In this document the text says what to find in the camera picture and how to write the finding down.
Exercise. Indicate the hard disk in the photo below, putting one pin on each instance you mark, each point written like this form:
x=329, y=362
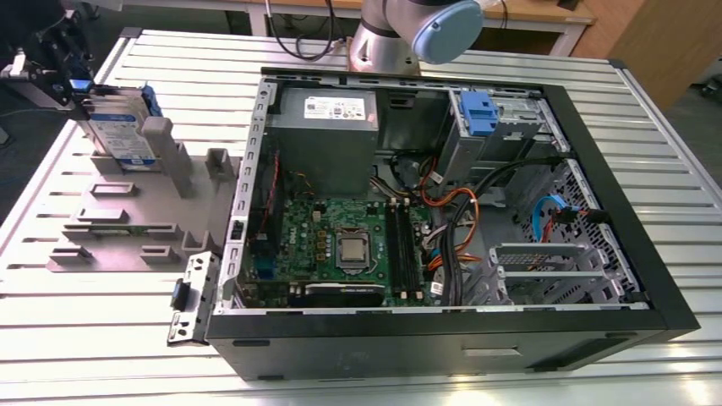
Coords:
x=122, y=135

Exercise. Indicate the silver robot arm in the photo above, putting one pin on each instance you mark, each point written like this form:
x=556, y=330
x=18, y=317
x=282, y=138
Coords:
x=384, y=46

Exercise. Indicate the metal disk bay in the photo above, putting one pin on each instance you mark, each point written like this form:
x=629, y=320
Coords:
x=564, y=275

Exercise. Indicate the white framed desk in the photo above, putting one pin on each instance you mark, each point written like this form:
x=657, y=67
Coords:
x=258, y=21

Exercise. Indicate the grey parts rack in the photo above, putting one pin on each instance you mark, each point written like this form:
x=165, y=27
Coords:
x=141, y=211

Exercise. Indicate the green RAM stick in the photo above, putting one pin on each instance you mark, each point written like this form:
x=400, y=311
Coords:
x=113, y=231

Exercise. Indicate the grey power supply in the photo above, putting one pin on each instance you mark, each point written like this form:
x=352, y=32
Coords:
x=322, y=160

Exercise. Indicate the green motherboard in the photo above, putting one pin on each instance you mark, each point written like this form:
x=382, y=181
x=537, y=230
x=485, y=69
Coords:
x=305, y=220

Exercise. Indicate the blue expansion slot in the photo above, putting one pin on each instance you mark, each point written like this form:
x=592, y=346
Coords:
x=265, y=268

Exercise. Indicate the black CPU socket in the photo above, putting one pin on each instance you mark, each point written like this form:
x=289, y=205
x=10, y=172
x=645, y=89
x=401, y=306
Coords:
x=352, y=232

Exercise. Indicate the silver CPU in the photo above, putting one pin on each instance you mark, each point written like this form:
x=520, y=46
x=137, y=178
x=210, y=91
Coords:
x=354, y=249

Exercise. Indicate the metal locking lever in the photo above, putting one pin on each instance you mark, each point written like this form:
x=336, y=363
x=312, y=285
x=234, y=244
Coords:
x=374, y=254

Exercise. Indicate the black RAM slot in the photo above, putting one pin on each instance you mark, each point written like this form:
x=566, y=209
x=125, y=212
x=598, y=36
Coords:
x=394, y=249
x=400, y=249
x=409, y=249

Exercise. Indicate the blue plastic drive latch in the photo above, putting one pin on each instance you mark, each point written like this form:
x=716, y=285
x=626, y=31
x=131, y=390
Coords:
x=478, y=114

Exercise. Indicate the black graphics card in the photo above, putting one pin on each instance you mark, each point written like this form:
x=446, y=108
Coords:
x=338, y=296

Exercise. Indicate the metal optical drive cage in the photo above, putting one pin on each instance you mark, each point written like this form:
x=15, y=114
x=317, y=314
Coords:
x=480, y=152

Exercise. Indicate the wooden top desk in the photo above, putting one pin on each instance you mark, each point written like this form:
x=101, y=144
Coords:
x=558, y=17

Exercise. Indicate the black PC case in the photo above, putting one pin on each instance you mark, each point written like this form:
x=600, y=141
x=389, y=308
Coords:
x=396, y=338

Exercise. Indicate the brown wooden cabinet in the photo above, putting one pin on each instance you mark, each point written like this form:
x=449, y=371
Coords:
x=665, y=42

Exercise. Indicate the black chair caster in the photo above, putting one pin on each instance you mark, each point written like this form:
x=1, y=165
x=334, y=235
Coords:
x=712, y=86

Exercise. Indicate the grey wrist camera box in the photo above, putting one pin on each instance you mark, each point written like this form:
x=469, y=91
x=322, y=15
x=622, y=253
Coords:
x=13, y=67

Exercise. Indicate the metal card retention bracket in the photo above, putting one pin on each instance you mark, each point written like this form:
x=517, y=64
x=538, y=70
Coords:
x=198, y=296

